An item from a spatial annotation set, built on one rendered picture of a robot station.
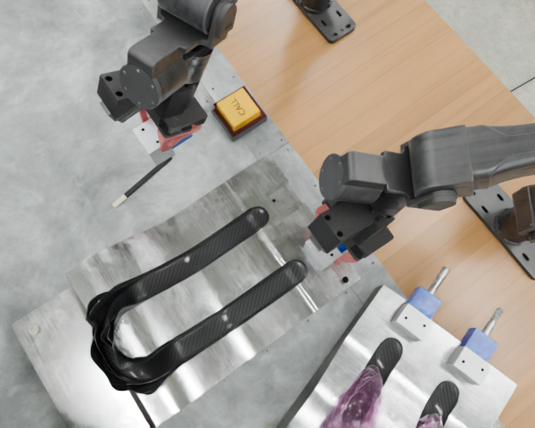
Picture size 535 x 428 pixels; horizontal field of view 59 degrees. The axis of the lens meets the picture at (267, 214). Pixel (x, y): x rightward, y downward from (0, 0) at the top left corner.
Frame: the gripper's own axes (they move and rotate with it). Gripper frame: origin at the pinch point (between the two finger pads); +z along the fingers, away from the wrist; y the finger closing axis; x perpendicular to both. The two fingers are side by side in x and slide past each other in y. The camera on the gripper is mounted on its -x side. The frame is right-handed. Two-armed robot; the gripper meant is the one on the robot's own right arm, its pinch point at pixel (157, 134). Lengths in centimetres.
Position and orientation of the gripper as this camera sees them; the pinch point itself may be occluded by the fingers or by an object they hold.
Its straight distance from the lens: 77.3
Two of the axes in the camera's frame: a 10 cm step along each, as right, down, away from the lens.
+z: -4.0, 4.7, 7.8
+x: 7.1, -3.7, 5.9
